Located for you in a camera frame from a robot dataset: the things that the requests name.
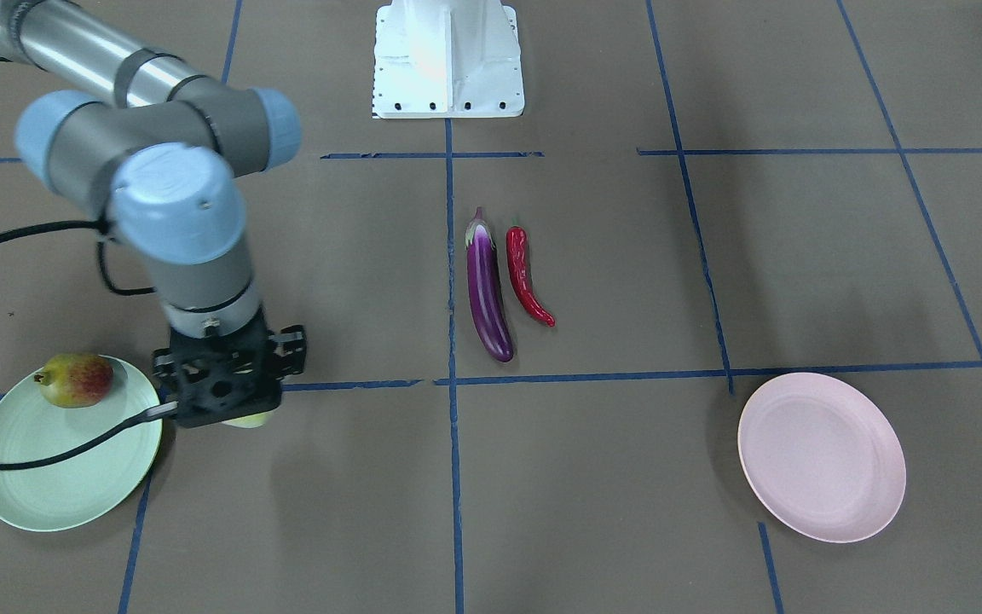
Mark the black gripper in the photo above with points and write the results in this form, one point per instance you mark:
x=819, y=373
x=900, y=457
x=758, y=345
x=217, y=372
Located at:
x=291, y=350

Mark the green pink peach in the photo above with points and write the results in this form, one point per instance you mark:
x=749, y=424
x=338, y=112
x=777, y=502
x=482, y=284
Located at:
x=250, y=421

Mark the purple eggplant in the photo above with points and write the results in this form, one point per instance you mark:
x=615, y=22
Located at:
x=484, y=290

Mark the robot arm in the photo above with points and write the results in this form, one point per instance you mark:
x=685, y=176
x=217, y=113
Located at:
x=149, y=148

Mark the red chili pepper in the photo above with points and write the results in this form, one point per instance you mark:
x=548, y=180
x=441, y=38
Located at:
x=517, y=244

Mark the pink plate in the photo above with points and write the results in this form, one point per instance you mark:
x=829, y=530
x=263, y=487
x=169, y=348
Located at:
x=822, y=458

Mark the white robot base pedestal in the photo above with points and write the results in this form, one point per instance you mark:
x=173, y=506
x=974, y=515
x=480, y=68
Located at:
x=447, y=59

